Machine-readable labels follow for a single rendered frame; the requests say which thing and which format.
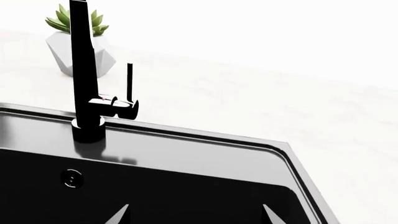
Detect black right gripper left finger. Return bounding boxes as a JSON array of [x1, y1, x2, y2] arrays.
[[104, 203, 131, 224]]

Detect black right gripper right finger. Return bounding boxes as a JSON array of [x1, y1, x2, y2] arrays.
[[261, 203, 289, 224]]

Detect round sink overflow cap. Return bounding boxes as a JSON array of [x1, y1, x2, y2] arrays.
[[60, 169, 84, 189]]

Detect black kitchen sink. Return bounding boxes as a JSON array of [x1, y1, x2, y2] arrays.
[[0, 102, 340, 224]]

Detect black kitchen faucet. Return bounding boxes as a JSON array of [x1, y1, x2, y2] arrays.
[[68, 0, 119, 144]]

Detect white geometric plant pot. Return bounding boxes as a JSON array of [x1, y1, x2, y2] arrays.
[[45, 30, 117, 78]]

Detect green succulent plant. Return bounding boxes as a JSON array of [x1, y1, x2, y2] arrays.
[[45, 4, 110, 37]]

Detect black faucet lever handle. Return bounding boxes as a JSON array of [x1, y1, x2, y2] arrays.
[[111, 62, 140, 121]]

